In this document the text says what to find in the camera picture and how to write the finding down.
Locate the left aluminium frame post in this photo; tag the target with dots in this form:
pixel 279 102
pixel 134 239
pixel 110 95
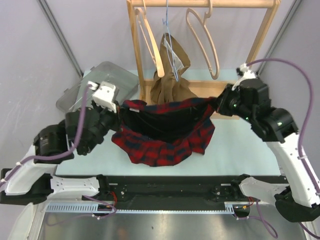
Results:
pixel 49 15

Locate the brown skirt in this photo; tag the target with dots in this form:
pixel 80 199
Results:
pixel 165 89

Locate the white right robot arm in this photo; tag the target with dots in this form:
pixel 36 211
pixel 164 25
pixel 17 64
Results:
pixel 297 201

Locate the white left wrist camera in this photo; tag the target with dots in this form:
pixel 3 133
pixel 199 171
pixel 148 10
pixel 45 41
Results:
pixel 104 94

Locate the white slotted cable duct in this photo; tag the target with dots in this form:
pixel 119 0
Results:
pixel 96 208

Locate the light blue wire hanger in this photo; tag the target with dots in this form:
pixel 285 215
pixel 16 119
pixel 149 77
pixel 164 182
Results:
pixel 173 58

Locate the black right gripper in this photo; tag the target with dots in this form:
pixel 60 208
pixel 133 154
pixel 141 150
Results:
pixel 221 106

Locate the grey plastic bin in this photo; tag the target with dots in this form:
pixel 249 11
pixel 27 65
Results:
pixel 125 81

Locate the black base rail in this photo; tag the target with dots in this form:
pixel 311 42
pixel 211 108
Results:
pixel 170 193

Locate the grey aluminium frame post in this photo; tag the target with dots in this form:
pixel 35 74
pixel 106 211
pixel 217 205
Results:
pixel 282 19

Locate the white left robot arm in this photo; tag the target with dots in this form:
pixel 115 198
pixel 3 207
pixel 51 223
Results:
pixel 33 179

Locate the wooden clothes rack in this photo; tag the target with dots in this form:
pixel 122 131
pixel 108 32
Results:
pixel 202 10

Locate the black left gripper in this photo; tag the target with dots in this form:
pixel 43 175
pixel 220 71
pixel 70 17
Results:
pixel 117 116

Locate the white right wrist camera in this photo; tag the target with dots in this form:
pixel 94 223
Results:
pixel 244 73

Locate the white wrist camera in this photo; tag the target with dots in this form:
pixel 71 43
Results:
pixel 104 94
pixel 244 73

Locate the red plaid cloth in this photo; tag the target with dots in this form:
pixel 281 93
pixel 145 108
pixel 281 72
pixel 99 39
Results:
pixel 165 134

